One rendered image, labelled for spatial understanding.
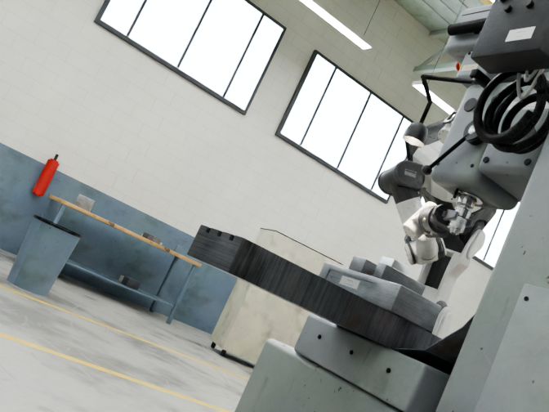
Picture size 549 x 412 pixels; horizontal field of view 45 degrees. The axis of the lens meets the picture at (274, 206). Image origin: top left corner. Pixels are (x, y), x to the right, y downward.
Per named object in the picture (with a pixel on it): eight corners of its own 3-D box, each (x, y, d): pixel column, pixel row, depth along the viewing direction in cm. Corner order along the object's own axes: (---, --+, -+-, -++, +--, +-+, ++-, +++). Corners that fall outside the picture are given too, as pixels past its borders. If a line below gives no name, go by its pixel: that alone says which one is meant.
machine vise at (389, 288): (314, 284, 189) (329, 248, 191) (352, 302, 196) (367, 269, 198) (390, 311, 158) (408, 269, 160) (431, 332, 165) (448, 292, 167)
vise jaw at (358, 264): (347, 268, 180) (353, 255, 180) (386, 288, 187) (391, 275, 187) (360, 272, 174) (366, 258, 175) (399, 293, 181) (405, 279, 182)
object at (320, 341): (290, 349, 193) (306, 311, 194) (372, 384, 209) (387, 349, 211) (403, 413, 149) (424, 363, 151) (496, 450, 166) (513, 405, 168)
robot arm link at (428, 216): (441, 194, 189) (423, 197, 201) (429, 226, 188) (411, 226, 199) (478, 214, 191) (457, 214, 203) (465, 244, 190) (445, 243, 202)
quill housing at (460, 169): (422, 177, 190) (464, 81, 195) (467, 208, 200) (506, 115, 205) (472, 182, 174) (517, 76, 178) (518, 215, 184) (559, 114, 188)
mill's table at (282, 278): (185, 254, 159) (200, 224, 160) (494, 398, 219) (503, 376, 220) (228, 272, 139) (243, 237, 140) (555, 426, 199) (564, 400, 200)
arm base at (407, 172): (380, 201, 244) (374, 172, 246) (410, 198, 248) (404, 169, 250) (399, 191, 230) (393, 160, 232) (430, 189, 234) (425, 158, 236)
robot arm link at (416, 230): (436, 199, 201) (420, 200, 213) (412, 221, 199) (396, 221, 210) (458, 226, 203) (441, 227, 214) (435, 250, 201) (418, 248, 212)
